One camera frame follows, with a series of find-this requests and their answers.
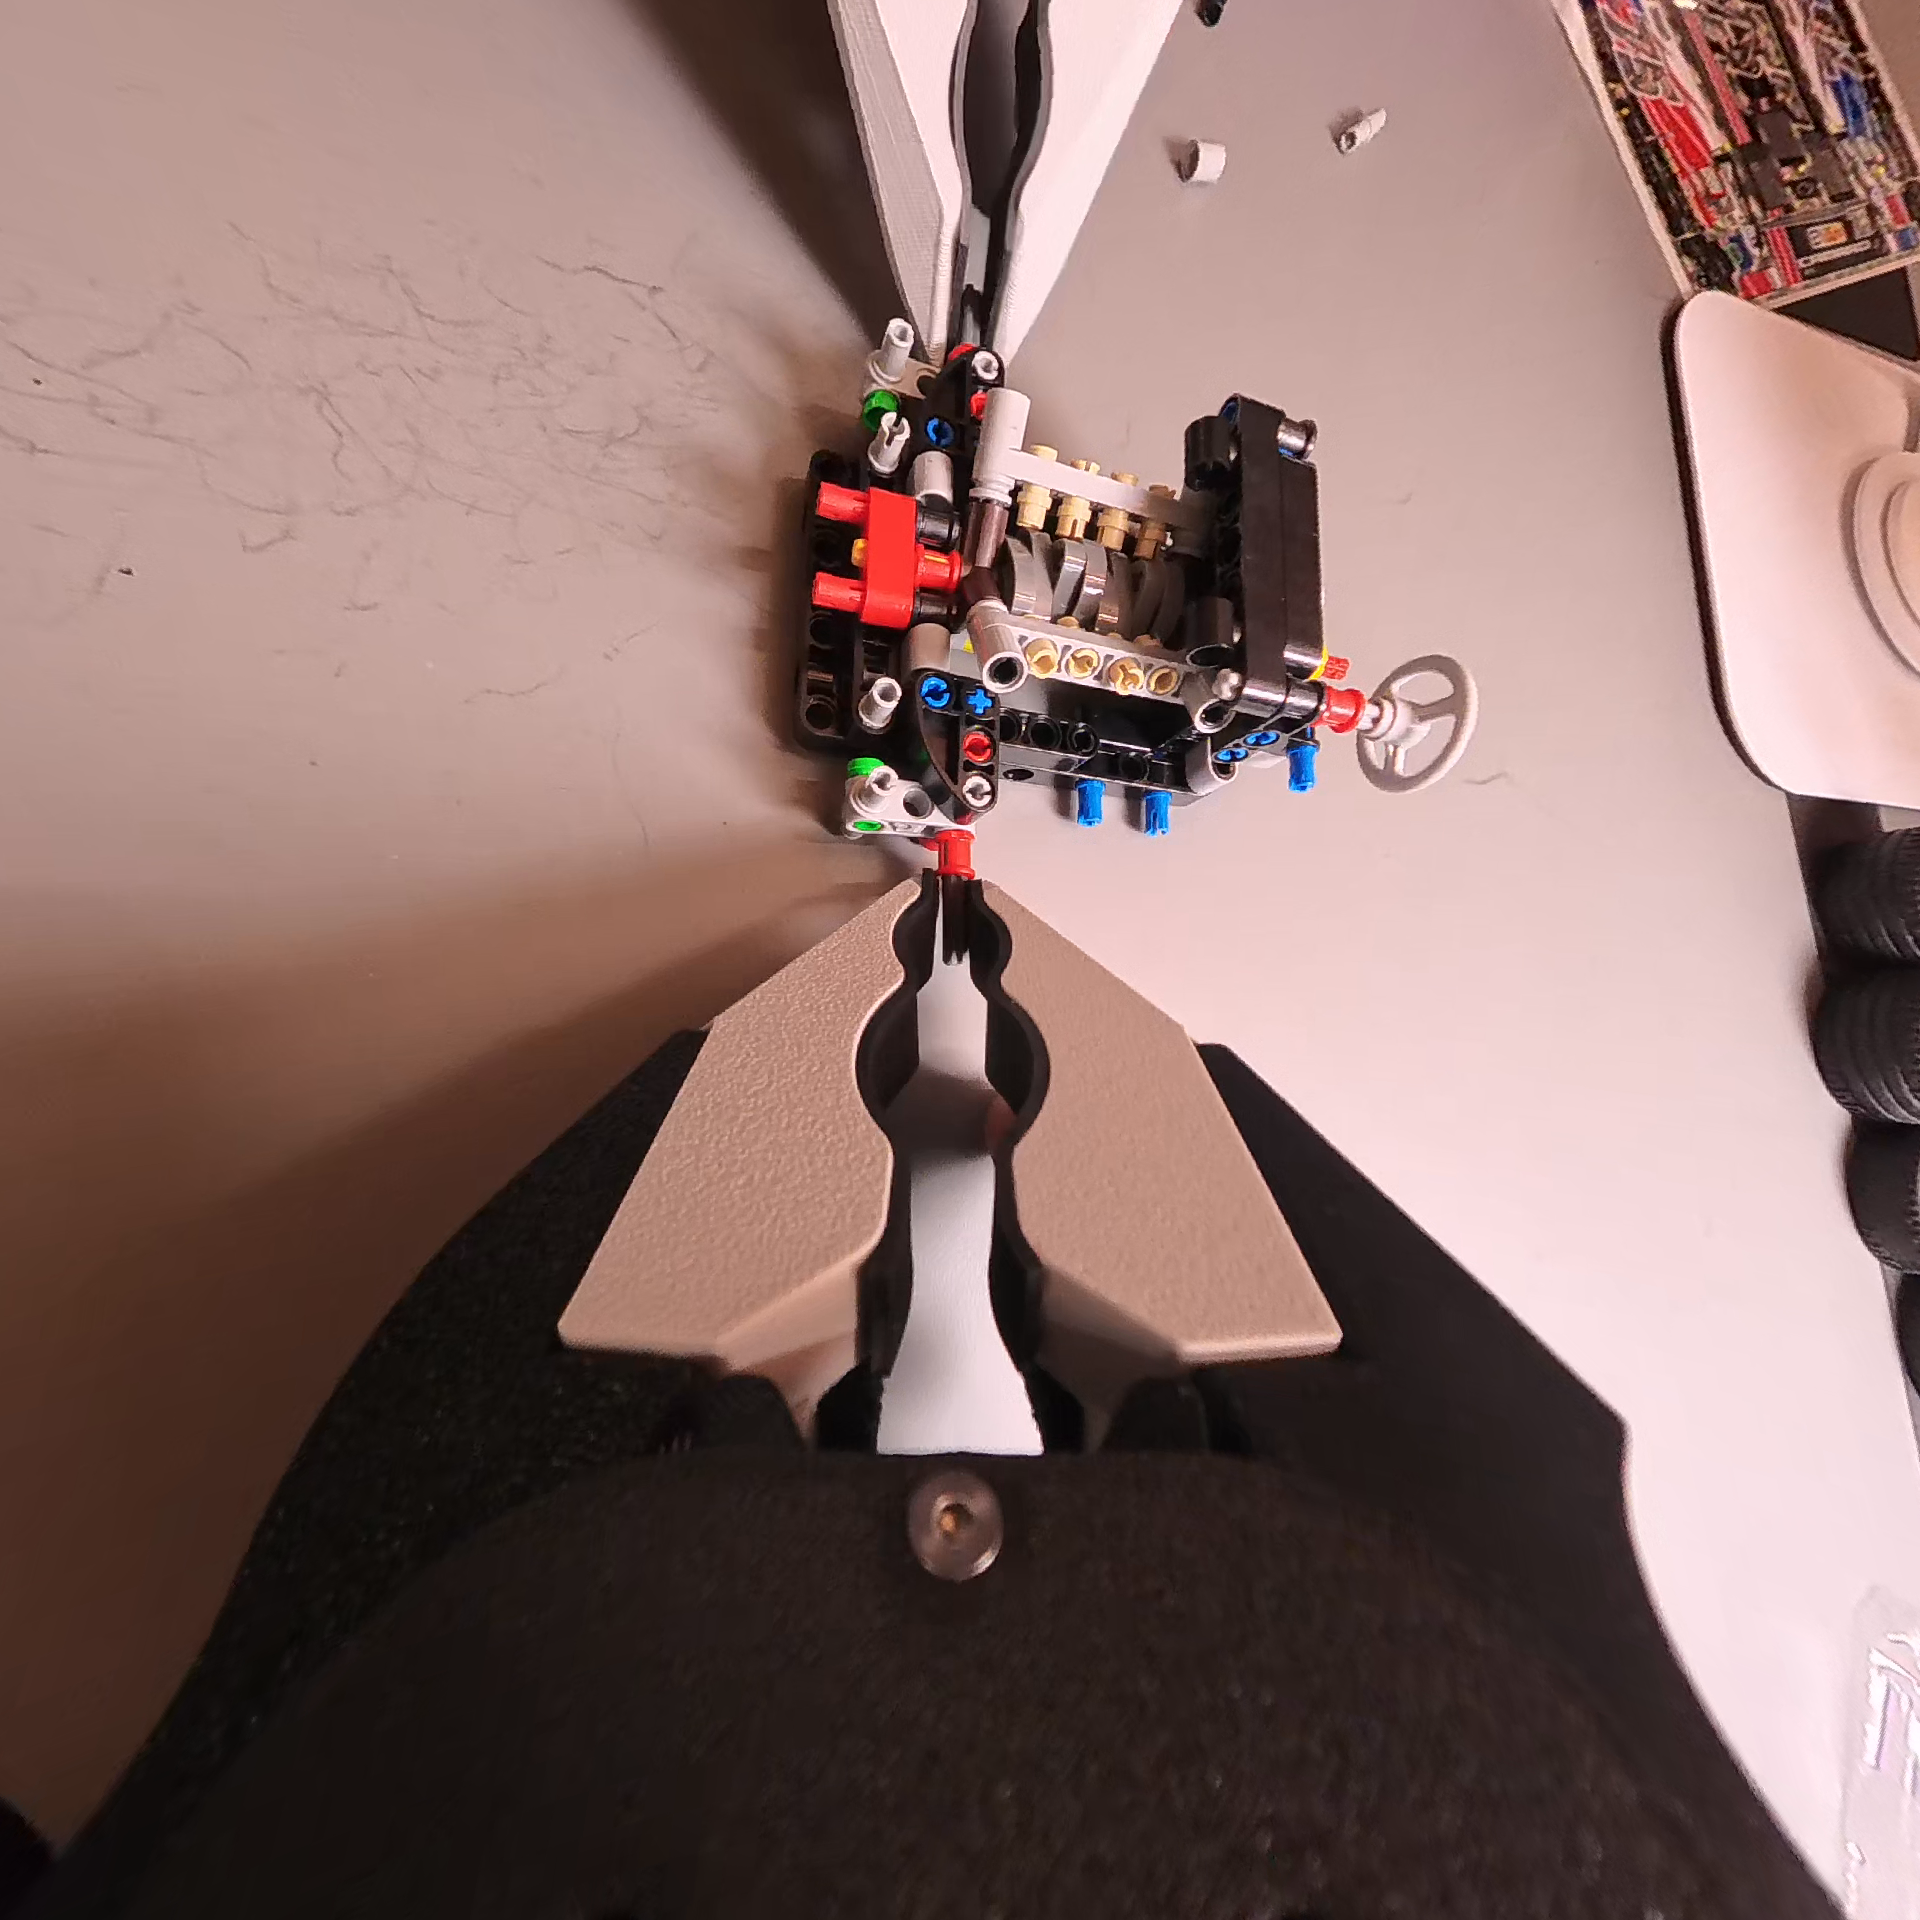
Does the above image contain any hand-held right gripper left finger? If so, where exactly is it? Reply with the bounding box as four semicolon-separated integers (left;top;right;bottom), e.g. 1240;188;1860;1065
556;877;937;1445

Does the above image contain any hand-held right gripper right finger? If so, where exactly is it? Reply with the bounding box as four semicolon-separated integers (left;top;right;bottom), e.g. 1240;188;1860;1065
959;882;1342;1446

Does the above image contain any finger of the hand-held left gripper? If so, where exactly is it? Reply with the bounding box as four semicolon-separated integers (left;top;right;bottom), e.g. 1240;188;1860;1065
828;0;981;365
989;0;1184;366

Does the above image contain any black lego axle red bush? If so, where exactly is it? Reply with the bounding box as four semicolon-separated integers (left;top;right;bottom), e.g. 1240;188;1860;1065
929;831;981;971

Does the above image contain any lego car chassis assembly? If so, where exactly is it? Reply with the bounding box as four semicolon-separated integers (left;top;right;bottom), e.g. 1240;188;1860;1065
794;314;1477;888

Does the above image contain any holographic sticker sheet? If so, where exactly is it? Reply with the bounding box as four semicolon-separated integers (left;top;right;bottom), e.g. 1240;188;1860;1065
1552;0;1920;312

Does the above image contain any clear plastic bag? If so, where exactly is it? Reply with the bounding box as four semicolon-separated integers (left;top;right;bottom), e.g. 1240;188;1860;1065
1841;1587;1920;1893

